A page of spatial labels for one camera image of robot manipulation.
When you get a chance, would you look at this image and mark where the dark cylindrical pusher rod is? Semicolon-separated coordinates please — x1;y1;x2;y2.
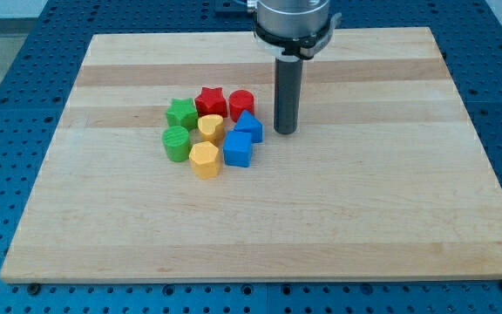
274;59;302;134

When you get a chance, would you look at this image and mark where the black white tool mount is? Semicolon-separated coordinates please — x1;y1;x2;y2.
254;12;342;62

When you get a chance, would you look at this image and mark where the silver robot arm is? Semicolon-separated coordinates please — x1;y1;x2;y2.
246;0;342;135

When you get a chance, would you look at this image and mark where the red cylinder block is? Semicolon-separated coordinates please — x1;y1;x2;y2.
228;89;254;122

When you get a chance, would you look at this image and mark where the blue triangle block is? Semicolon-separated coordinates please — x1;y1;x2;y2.
234;110;263;143

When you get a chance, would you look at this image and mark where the red star block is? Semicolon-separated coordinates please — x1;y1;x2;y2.
194;86;228;118

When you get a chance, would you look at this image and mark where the blue cube block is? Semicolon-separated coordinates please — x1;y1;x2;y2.
223;131;253;167

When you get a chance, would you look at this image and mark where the yellow heart block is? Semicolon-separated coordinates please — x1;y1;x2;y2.
198;114;226;145

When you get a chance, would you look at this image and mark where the green star block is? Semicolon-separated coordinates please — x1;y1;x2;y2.
166;99;199;131

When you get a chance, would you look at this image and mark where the yellow hexagon block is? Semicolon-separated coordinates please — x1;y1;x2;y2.
189;141;221;180

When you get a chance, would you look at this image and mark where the green cylinder block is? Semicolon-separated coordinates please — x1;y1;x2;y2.
161;126;191;162

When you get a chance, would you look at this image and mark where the wooden board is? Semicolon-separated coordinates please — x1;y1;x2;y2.
0;27;502;283

